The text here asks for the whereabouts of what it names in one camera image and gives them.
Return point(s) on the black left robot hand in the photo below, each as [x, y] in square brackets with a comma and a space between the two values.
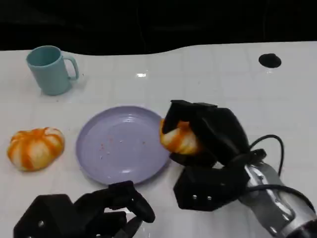
[123, 198]

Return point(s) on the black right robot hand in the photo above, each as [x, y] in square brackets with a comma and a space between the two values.
[218, 134]

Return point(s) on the orange and white bread roll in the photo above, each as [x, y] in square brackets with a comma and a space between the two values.
[36, 148]
[180, 141]

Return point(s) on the lilac plate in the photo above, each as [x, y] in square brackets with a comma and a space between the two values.
[119, 148]

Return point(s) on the pale green mug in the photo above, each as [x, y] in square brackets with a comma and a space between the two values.
[49, 72]

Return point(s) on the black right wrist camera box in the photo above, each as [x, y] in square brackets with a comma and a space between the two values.
[210, 188]

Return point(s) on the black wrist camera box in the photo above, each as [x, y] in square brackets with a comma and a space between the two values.
[210, 188]
[47, 213]

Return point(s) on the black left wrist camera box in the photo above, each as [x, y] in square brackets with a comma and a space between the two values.
[47, 213]

